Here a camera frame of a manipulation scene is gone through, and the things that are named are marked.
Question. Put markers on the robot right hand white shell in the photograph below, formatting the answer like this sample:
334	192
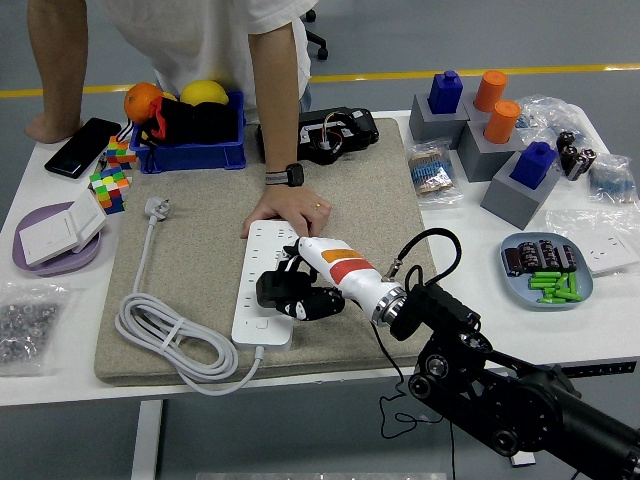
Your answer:
350	270

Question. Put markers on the person's right hand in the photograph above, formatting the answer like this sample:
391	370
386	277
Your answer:
52	130

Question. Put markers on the person's left hand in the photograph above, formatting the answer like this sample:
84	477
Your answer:
295	207

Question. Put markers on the black plug adapter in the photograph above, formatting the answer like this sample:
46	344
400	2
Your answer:
277	292

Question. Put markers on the white power strip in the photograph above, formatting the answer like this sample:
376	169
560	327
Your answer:
260	330

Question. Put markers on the person's left forearm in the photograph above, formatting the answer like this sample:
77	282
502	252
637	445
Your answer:
277	100

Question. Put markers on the person's right forearm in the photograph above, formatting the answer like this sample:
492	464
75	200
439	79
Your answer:
55	60

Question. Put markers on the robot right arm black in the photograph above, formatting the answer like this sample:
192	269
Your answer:
500	395

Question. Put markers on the black smartphone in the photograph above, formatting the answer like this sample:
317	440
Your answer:
80	147

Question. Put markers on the black wristwatch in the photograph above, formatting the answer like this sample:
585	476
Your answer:
287	175

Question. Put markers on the grey-brown mat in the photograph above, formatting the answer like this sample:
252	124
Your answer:
360	200

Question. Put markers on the colourful puzzle cube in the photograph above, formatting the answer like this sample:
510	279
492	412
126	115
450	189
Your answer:
120	152
111	192

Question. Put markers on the orange fruit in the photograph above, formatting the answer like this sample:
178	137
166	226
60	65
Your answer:
140	102

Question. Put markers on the blue plastic bin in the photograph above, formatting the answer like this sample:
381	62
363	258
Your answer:
200	155

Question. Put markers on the small yellow fruit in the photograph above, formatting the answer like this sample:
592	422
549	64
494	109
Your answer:
170	96

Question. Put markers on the clear bag of taped resistors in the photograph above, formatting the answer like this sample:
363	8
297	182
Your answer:
431	172

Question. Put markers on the black and red pouch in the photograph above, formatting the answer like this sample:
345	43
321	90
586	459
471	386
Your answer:
200	122

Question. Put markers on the purple plate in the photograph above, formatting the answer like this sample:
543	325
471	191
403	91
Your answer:
65	267

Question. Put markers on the large yellow lemon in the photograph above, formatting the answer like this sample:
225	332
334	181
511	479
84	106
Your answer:
202	93

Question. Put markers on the grey block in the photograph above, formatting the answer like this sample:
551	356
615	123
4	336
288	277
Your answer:
510	205
477	160
430	127
470	111

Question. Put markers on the black office chair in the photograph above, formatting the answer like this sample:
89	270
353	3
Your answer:
320	42

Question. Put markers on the blue-grey plate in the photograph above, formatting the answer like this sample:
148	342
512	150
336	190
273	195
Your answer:
520	292

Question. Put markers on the person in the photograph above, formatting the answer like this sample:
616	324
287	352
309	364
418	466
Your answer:
200	40

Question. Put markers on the blue peg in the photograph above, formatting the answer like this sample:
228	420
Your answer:
532	167
445	92

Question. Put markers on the green battery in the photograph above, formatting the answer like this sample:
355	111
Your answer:
571	296
542	282
550	300
572	282
550	291
545	275
562	281
554	295
541	286

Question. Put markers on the clear bag of metal nuts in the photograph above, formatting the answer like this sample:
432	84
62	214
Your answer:
27	330

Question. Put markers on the orange cylinder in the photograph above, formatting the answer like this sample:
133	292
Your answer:
490	90
501	122

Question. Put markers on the clear plastic bag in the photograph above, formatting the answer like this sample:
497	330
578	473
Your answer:
565	222

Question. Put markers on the black capacitor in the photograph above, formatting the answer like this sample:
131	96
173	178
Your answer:
565	140
570	161
585	162

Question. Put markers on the large clear bag blue resistors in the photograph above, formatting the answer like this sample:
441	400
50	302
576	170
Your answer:
550	112

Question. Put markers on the black table control panel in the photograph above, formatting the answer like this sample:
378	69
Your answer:
607	368

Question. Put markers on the small clear bag blue resistors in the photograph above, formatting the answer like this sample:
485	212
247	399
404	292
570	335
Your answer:
612	182

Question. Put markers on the small white switch panel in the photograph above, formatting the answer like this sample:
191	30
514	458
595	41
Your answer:
87	217

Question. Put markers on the large white switch panel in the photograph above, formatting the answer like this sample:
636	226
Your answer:
47	240

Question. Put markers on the white wall socket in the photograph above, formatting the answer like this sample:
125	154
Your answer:
607	252

